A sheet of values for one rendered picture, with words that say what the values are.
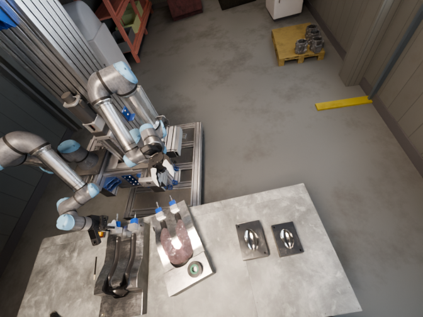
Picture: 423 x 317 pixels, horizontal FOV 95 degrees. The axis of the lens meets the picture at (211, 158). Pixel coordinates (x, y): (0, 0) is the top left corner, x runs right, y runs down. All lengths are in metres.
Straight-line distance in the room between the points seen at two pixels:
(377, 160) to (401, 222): 0.68
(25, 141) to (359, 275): 2.48
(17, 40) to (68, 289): 1.44
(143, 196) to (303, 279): 1.74
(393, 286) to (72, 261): 2.46
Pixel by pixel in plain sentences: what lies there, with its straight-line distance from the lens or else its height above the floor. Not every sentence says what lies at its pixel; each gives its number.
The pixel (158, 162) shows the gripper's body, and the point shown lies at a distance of 0.86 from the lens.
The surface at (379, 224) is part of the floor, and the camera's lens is 2.45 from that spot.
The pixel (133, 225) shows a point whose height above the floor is 0.93.
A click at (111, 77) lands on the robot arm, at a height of 1.66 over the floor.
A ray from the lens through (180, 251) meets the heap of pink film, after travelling 1.30.
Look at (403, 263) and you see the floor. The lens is 2.43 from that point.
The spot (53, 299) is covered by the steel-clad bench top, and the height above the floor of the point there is 0.80.
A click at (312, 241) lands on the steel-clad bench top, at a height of 0.80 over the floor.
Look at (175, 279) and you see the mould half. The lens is 1.28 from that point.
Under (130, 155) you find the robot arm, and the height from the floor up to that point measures 1.38.
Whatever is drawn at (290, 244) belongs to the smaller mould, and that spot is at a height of 0.85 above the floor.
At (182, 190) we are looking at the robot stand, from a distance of 2.21.
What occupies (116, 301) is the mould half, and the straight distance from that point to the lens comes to 1.49.
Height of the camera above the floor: 2.11
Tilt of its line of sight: 55 degrees down
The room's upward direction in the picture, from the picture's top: 20 degrees counter-clockwise
